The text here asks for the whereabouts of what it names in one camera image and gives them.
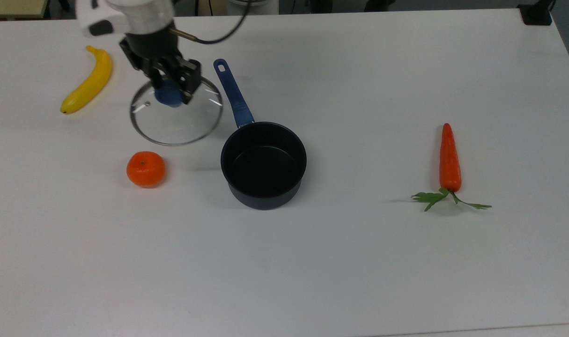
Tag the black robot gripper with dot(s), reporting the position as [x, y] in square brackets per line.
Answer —
[153, 51]

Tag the glass lid with blue knob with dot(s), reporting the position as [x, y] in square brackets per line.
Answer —
[176, 124]

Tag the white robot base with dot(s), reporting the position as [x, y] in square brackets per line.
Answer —
[265, 5]

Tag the yellow banana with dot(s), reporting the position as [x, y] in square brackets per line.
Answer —
[91, 84]

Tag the orange mandarin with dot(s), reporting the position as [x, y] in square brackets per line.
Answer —
[145, 169]

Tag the dark blue saucepan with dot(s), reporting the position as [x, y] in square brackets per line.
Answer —
[263, 168]

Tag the light wooden table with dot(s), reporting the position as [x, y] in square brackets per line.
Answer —
[12, 7]

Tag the orange carrot with green leaves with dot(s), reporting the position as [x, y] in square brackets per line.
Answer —
[449, 164]

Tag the black table clamp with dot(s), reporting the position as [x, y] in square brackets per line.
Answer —
[536, 15]

